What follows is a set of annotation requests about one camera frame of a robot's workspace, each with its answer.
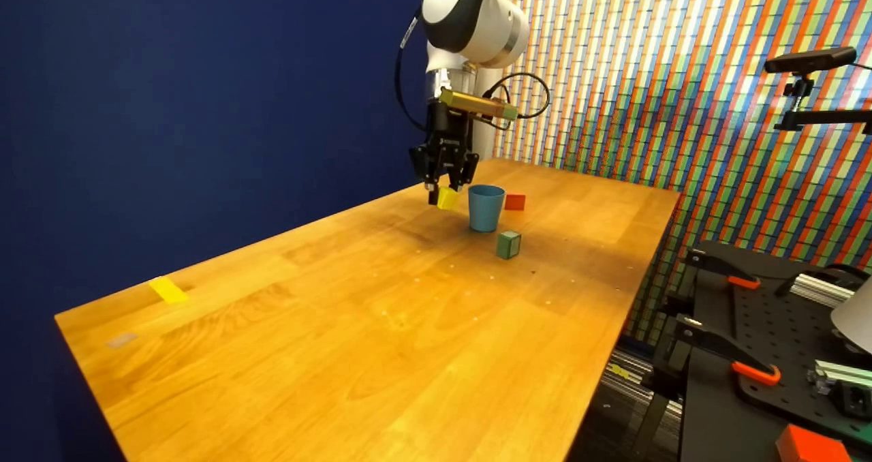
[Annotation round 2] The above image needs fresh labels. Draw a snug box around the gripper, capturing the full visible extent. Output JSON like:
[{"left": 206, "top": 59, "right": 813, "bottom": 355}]
[{"left": 408, "top": 100, "right": 480, "bottom": 207}]

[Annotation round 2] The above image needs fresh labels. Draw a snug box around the blue cup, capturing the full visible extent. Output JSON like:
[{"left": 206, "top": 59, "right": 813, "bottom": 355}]
[{"left": 467, "top": 184, "right": 507, "bottom": 234}]

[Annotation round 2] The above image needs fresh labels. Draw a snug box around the green block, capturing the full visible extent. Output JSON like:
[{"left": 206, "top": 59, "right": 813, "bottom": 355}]
[{"left": 495, "top": 230, "right": 523, "bottom": 260}]

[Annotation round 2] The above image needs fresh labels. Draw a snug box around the orange block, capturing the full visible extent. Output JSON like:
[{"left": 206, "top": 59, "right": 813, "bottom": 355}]
[{"left": 776, "top": 424, "right": 854, "bottom": 462}]

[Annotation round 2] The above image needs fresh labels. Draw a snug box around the black clamp with orange tip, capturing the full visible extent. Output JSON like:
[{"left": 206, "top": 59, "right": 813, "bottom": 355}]
[
  {"left": 673, "top": 314, "right": 782, "bottom": 387},
  {"left": 684, "top": 249, "right": 762, "bottom": 292}
]

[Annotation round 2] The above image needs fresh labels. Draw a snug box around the yellow tape strip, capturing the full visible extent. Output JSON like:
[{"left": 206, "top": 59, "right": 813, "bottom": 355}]
[{"left": 148, "top": 275, "right": 189, "bottom": 305}]

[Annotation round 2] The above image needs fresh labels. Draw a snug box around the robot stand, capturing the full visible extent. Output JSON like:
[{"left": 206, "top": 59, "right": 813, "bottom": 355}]
[{"left": 599, "top": 240, "right": 872, "bottom": 462}]

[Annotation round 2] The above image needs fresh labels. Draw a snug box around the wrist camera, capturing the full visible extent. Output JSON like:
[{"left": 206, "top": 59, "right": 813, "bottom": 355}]
[{"left": 439, "top": 88, "right": 519, "bottom": 123}]

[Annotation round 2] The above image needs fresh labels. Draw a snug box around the camera on mount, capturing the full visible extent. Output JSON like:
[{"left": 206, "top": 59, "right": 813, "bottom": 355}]
[{"left": 763, "top": 46, "right": 872, "bottom": 136}]

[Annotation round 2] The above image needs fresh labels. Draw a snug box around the aluminium rail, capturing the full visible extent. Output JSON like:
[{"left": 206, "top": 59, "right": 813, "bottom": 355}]
[
  {"left": 807, "top": 358, "right": 872, "bottom": 389},
  {"left": 789, "top": 272, "right": 856, "bottom": 310}
]

